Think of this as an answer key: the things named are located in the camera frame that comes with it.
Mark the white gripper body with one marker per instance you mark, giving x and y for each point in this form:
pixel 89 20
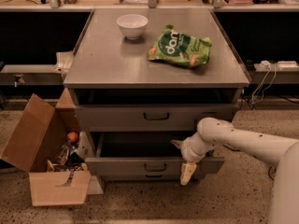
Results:
pixel 187 149

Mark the orange fruit in box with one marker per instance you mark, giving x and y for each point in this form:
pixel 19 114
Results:
pixel 72 137

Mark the grey bottom drawer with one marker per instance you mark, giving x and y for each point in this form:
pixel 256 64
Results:
pixel 140 177

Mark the white power strip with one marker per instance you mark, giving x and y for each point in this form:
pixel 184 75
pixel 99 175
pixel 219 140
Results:
pixel 288 66

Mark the grey top drawer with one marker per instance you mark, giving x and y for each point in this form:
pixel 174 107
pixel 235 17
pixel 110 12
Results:
pixel 149 118

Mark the open cardboard box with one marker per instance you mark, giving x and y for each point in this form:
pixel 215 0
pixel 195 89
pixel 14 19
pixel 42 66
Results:
pixel 35 145

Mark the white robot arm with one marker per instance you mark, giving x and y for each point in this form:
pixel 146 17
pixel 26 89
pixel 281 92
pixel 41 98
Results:
pixel 277 151

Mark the grey drawer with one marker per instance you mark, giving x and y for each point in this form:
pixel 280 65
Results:
pixel 149 118
pixel 137 153
pixel 140 177

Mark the green snack bag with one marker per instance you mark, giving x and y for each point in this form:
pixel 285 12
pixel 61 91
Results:
pixel 180 49

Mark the grey metal drawer cabinet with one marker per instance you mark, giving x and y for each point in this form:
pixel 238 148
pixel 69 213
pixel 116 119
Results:
pixel 110 69

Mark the white ceramic bowl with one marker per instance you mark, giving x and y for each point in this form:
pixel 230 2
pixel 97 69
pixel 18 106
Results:
pixel 132 26

